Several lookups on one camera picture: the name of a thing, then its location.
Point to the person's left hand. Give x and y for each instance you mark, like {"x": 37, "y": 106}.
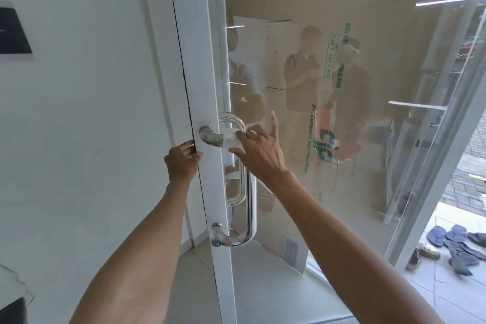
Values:
{"x": 181, "y": 164}

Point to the person's right forearm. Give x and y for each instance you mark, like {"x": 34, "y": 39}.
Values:
{"x": 338, "y": 255}

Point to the person's right hand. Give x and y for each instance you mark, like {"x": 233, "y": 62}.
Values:
{"x": 262, "y": 154}

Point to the white framed glass door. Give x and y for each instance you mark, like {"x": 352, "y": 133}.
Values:
{"x": 201, "y": 50}

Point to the white tissue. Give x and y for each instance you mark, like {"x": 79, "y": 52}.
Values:
{"x": 229, "y": 140}

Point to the person's right little finger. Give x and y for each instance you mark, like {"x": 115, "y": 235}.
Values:
{"x": 274, "y": 124}

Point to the dark framed wall picture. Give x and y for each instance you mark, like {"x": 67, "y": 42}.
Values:
{"x": 13, "y": 29}

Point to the person's left fingers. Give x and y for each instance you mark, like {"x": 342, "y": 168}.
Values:
{"x": 191, "y": 150}

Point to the person's left forearm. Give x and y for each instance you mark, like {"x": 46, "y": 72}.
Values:
{"x": 148, "y": 251}

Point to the black object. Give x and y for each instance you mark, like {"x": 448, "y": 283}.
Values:
{"x": 11, "y": 310}

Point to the white aluminium frame post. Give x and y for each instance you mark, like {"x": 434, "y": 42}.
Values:
{"x": 436, "y": 179}

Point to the person's right thumb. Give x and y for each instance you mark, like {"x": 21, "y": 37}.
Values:
{"x": 238, "y": 153}

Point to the brown cardboard sheet green print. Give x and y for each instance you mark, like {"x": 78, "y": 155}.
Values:
{"x": 379, "y": 69}

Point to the group of sandals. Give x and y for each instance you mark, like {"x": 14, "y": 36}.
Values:
{"x": 455, "y": 247}

